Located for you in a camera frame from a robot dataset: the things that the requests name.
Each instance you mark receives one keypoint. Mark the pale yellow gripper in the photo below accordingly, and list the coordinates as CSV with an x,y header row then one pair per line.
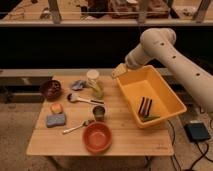
x,y
119,70

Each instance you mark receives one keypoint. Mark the yellow plastic bin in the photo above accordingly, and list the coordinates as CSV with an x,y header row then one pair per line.
x,y
147,82

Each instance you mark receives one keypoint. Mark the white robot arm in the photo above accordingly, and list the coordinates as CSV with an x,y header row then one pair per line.
x,y
158,43

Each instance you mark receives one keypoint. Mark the small metal cup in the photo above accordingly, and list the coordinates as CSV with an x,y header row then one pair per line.
x,y
99,113

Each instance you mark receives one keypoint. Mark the striped dark block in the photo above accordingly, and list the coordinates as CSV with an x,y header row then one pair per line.
x,y
145,107

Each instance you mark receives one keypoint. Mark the blue crumpled cloth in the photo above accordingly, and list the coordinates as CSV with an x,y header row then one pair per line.
x,y
78,85

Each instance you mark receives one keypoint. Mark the wooden folding table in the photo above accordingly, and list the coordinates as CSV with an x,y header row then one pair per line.
x,y
127,138

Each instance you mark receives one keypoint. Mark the metal spoon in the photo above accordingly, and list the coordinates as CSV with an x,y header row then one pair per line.
x,y
84,124

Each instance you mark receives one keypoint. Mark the orange bowl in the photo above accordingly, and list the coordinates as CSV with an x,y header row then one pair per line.
x,y
97,137

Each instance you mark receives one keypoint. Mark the dark brown bowl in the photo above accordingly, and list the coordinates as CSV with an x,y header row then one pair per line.
x,y
51,90

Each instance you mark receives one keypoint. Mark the small apple toy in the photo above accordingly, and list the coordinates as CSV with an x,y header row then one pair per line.
x,y
56,108

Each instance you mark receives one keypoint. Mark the blue sponge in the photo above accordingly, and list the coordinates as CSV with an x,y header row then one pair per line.
x,y
55,120

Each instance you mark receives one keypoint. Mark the black foot pedal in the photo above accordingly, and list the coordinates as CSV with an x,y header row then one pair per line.
x,y
196,132

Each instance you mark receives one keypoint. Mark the brush with wooden handle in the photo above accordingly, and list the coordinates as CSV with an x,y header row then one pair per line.
x,y
74,97

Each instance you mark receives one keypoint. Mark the wooden shelf rail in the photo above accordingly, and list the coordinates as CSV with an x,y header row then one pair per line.
x,y
107,12

